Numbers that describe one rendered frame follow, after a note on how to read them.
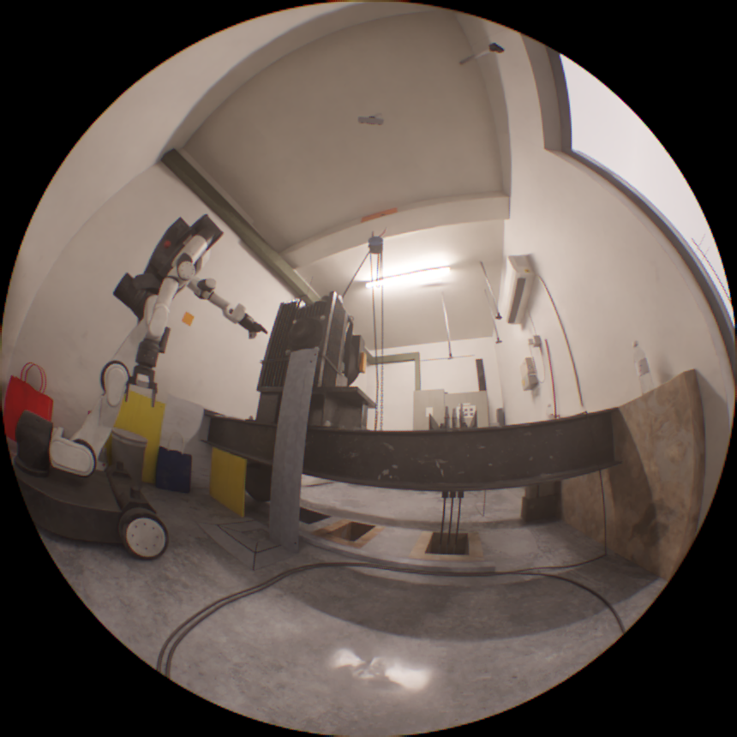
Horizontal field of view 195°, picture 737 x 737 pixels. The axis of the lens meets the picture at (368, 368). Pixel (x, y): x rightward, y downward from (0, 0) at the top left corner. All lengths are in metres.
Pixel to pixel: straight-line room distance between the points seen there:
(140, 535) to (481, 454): 1.32
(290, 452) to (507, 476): 0.96
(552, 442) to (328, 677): 1.06
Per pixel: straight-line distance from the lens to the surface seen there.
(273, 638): 0.73
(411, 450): 0.97
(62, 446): 1.02
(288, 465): 1.08
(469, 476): 0.96
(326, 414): 1.18
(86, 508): 0.95
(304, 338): 1.36
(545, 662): 0.74
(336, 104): 2.36
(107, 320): 1.96
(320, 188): 2.56
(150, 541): 0.98
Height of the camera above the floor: 0.57
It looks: 22 degrees up
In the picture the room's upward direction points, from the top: 4 degrees clockwise
